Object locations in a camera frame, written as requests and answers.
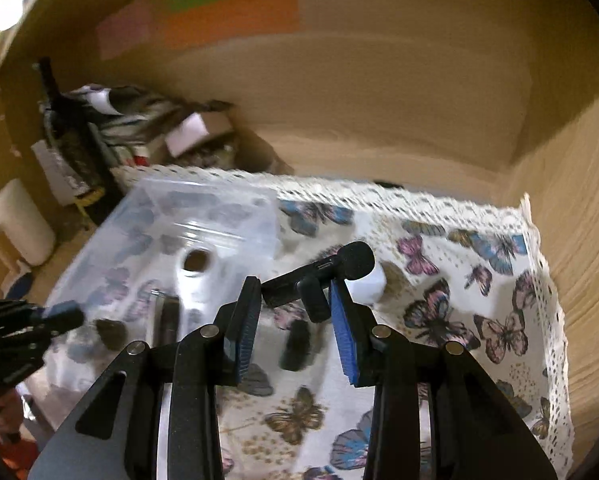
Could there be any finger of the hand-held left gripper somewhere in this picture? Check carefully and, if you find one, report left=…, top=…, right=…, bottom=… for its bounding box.
left=34, top=300, right=86, bottom=336

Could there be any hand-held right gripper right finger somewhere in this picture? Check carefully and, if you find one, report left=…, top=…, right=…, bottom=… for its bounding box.
left=328, top=279, right=558, bottom=480

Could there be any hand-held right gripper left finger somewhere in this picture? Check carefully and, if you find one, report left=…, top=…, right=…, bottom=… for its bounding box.
left=26, top=276, right=262, bottom=480

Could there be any silver metal bar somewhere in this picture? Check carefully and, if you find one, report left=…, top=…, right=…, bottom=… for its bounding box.
left=150, top=287, right=181, bottom=347

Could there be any white handheld device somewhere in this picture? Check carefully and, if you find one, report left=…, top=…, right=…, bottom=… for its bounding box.
left=176, top=245, right=231, bottom=313

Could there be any black wireless microphone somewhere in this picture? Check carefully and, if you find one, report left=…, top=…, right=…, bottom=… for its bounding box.
left=260, top=241, right=377, bottom=324

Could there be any clear plastic tray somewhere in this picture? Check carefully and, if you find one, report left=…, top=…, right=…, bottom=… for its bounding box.
left=28, top=174, right=281, bottom=393

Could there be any white plug adapter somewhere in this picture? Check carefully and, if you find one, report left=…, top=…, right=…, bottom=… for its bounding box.
left=347, top=262, right=387, bottom=305

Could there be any orange patterned clothing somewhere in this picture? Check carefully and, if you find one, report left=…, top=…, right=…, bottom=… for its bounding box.
left=0, top=389, right=41, bottom=480

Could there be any pink mug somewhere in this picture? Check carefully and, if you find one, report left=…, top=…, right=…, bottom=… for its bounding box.
left=0, top=178, right=58, bottom=274

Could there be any butterfly print lace cloth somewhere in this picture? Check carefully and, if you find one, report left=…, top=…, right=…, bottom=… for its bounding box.
left=22, top=165, right=578, bottom=480

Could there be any stack of magazines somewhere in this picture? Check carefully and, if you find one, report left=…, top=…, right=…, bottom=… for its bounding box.
left=54, top=85, right=236, bottom=172

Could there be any pink sticky note pad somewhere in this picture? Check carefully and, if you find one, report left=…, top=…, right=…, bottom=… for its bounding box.
left=164, top=112, right=210, bottom=157

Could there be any pink sticky note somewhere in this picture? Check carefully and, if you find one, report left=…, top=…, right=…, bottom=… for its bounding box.
left=96, top=2, right=154, bottom=60

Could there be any orange sticky note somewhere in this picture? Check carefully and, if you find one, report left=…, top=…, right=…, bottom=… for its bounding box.
left=162, top=0, right=300, bottom=51

